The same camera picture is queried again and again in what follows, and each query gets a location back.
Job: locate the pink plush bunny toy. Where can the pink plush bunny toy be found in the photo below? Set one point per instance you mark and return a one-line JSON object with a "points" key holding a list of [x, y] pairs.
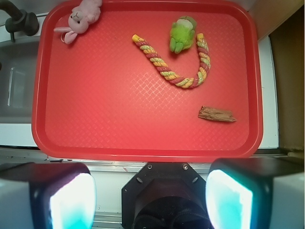
{"points": [[81, 17]]}

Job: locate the brown wood chip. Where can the brown wood chip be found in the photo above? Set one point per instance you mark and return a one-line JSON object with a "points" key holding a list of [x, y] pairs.
{"points": [[213, 114]]}

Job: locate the black octagonal mount plate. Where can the black octagonal mount plate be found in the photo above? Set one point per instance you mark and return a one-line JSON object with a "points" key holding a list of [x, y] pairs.
{"points": [[165, 196]]}

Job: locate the red yellow green rope toy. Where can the red yellow green rope toy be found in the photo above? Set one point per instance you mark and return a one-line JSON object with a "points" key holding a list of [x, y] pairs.
{"points": [[184, 74]]}

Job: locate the red plastic tray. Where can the red plastic tray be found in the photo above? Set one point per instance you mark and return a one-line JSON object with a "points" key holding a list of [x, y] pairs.
{"points": [[100, 98]]}

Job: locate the stainless steel sink basin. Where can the stainless steel sink basin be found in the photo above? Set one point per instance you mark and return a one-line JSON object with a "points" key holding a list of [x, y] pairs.
{"points": [[17, 75]]}

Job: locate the dark metal faucet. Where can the dark metal faucet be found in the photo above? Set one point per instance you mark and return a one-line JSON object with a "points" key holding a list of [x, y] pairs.
{"points": [[19, 20]]}

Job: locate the green plush frog toy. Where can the green plush frog toy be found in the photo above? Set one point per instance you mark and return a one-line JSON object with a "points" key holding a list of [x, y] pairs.
{"points": [[182, 34]]}

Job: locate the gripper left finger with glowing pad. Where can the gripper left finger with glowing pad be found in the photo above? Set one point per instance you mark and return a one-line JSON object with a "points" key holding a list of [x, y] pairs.
{"points": [[46, 196]]}

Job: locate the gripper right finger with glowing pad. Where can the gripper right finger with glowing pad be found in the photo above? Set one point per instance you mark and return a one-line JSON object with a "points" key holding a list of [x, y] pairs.
{"points": [[256, 193]]}

